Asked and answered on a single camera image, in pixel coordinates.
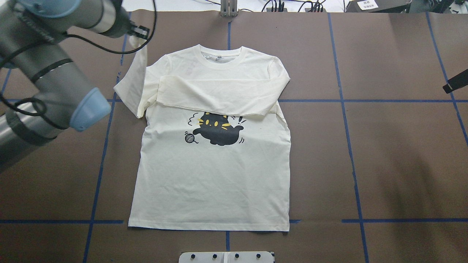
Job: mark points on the aluminium frame post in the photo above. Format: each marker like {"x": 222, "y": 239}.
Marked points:
{"x": 228, "y": 8}

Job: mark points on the cream long-sleeve cat shirt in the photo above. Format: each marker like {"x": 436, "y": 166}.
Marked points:
{"x": 215, "y": 153}

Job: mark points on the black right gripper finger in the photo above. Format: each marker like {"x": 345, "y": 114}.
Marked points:
{"x": 456, "y": 82}

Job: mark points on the black box with label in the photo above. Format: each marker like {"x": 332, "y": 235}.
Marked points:
{"x": 377, "y": 6}

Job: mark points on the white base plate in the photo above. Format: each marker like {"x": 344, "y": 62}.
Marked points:
{"x": 228, "y": 257}

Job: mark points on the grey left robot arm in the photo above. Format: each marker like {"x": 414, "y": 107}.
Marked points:
{"x": 31, "y": 32}

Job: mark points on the brown table cover mat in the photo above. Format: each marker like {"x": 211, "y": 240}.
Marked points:
{"x": 378, "y": 155}

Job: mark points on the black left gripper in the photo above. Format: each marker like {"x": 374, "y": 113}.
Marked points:
{"x": 128, "y": 26}

